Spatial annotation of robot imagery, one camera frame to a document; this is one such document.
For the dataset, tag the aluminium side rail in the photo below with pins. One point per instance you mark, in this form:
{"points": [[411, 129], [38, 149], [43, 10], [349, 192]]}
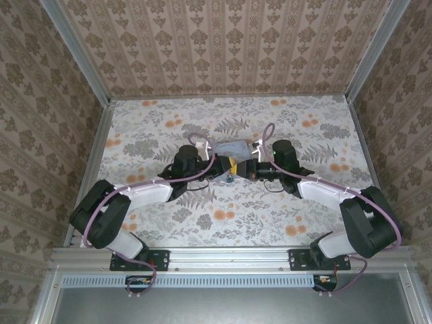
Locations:
{"points": [[91, 168], [374, 168]]}

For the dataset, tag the long aluminium base rail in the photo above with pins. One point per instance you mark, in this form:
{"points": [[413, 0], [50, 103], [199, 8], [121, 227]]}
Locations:
{"points": [[229, 258]]}

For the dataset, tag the floral patterned table cover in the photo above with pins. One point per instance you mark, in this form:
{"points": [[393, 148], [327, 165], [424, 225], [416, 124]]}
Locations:
{"points": [[236, 216]]}

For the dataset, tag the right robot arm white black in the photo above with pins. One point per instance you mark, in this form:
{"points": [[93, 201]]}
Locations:
{"points": [[361, 219]]}

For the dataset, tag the grey metal sheet panel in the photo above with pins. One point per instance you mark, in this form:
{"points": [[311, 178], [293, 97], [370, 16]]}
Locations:
{"points": [[229, 305]]}

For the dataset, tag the aluminium frame post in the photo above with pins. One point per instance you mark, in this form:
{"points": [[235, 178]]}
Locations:
{"points": [[77, 50], [374, 50]]}

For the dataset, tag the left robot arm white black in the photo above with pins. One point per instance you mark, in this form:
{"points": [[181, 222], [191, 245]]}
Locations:
{"points": [[114, 216]]}

